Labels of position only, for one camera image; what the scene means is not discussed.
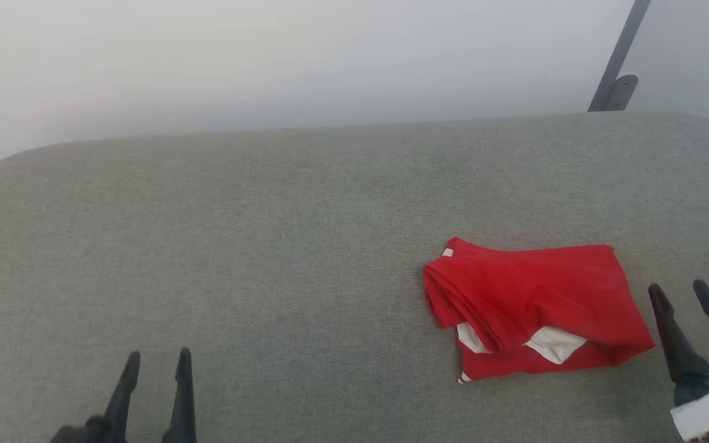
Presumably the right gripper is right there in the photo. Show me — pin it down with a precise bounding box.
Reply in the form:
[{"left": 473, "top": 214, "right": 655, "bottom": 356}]
[{"left": 648, "top": 280, "right": 709, "bottom": 443}]

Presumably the red basketball jersey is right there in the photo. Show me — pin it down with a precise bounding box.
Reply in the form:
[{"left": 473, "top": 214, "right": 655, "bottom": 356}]
[{"left": 422, "top": 237, "right": 657, "bottom": 384}]

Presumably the grey metal pole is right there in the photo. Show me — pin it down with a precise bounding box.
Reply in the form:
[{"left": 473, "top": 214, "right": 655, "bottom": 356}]
[{"left": 587, "top": 0, "right": 652, "bottom": 113}]

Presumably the grey fabric sofa seat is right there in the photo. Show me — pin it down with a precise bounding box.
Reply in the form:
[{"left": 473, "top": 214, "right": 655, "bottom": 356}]
[{"left": 0, "top": 111, "right": 709, "bottom": 443}]

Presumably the grey metal pole bracket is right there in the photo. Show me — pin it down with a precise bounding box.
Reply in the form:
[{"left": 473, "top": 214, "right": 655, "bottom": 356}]
[{"left": 604, "top": 74, "right": 639, "bottom": 113}]

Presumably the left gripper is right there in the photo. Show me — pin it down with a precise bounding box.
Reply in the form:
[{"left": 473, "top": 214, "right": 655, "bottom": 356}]
[{"left": 50, "top": 348, "right": 196, "bottom": 443}]

